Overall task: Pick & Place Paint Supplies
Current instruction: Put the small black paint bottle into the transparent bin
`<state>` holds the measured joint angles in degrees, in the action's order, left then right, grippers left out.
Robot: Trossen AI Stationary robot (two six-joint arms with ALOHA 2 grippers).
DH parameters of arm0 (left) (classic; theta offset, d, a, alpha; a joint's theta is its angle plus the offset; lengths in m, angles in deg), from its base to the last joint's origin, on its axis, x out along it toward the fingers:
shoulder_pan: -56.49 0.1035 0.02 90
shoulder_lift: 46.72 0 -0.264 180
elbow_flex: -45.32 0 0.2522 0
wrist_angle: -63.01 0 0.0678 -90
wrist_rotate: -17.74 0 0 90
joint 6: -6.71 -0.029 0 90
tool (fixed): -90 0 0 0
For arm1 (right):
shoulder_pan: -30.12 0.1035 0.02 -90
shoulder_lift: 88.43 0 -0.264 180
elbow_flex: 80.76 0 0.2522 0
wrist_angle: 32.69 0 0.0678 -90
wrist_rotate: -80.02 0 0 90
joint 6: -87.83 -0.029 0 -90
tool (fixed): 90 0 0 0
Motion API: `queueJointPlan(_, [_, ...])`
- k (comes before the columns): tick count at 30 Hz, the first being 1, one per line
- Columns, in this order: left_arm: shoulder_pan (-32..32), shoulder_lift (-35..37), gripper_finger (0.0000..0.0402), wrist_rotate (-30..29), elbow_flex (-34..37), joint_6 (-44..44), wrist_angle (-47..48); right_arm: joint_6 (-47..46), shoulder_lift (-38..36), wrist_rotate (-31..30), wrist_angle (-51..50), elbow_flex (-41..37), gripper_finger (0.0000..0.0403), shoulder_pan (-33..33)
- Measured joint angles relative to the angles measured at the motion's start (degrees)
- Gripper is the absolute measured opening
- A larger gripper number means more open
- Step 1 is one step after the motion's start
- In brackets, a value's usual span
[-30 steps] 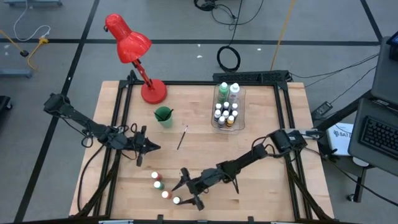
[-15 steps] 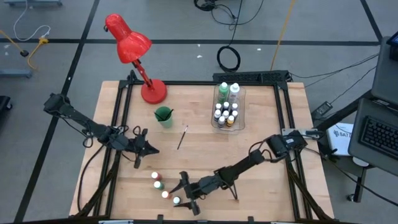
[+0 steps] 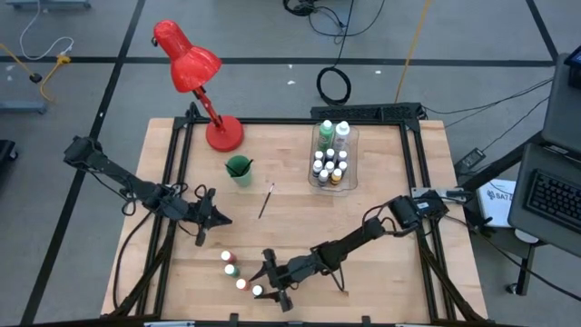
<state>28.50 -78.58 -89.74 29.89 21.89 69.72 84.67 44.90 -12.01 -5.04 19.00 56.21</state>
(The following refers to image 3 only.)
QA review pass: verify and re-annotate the yellow hanging cable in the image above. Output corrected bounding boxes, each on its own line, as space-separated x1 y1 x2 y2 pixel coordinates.
393 0 433 104

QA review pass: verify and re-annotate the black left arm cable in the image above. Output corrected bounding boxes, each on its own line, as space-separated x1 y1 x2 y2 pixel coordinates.
112 181 214 310

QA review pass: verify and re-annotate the red desk lamp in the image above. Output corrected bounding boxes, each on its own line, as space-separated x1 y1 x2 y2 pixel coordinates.
152 18 245 154

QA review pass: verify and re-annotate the yellow floor cable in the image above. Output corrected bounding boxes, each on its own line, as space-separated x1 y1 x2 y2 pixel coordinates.
0 43 74 104

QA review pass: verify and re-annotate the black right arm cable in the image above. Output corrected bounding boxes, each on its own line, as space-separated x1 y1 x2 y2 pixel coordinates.
360 203 412 238

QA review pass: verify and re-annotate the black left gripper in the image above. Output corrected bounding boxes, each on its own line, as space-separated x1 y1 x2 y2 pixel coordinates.
172 186 233 248

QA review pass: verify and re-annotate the black desk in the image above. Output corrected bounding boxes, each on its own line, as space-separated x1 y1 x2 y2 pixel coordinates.
507 52 581 296

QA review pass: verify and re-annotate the green plastic cup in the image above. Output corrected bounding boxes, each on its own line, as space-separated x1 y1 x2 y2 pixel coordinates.
225 154 254 188

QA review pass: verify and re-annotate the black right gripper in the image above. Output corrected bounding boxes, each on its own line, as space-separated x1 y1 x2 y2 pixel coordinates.
248 248 325 314

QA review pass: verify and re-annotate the black hanging cable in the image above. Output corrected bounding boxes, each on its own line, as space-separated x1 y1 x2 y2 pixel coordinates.
283 0 387 69

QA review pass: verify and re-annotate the clear plastic bin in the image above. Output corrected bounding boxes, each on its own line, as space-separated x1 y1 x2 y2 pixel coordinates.
307 121 360 197

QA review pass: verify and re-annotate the black power adapter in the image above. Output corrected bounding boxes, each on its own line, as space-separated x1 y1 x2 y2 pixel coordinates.
455 147 487 173

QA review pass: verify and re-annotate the large white paint bottle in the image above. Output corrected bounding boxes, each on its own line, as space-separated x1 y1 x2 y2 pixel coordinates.
333 120 351 154

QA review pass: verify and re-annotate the white floor cable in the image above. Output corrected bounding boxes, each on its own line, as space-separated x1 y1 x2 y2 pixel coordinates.
18 0 75 62

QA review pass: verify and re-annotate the coiled black floor cable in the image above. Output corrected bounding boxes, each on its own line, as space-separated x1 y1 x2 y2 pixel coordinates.
315 66 353 107

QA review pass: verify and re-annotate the white cardboard box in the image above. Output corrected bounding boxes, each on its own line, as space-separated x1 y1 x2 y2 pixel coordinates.
476 178 518 229

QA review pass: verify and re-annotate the black perforated power strip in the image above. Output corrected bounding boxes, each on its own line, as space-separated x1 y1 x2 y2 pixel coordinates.
310 102 428 122

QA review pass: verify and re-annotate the black aluminium table frame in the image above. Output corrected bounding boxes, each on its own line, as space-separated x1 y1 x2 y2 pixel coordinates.
102 102 489 326

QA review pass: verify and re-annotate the black keyboard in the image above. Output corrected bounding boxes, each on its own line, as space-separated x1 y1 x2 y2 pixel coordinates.
525 169 581 234

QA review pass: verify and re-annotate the large green paint bottle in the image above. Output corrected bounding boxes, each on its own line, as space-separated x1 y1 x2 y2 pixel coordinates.
317 119 336 152

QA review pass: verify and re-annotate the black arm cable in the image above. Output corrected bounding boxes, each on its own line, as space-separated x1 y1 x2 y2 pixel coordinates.
360 203 412 238
112 181 214 310

